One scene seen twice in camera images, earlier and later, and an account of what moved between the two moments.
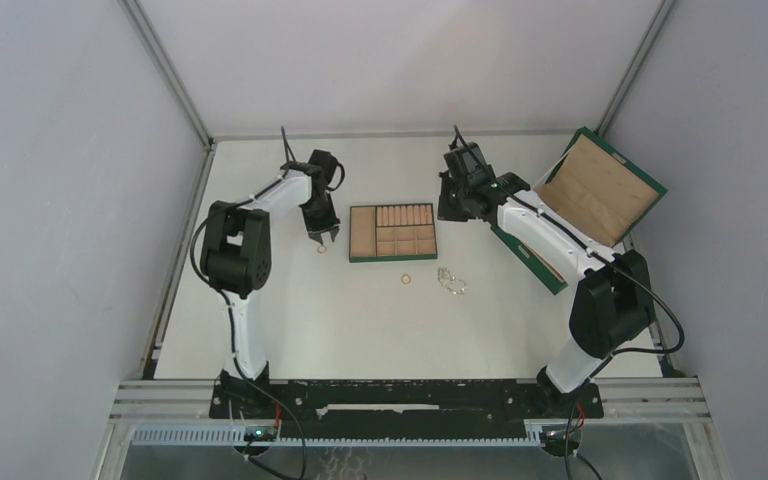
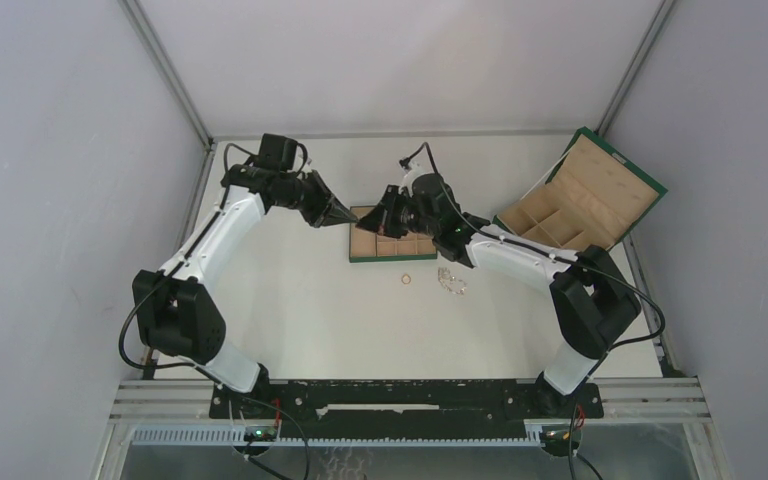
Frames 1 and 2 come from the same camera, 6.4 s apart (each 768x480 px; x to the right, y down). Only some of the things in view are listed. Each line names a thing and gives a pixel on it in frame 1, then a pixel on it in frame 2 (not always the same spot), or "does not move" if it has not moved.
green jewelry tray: (392, 232) does not move
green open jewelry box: (598, 188) does not move
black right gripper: (445, 212) to (383, 217)
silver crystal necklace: (455, 286) does not move
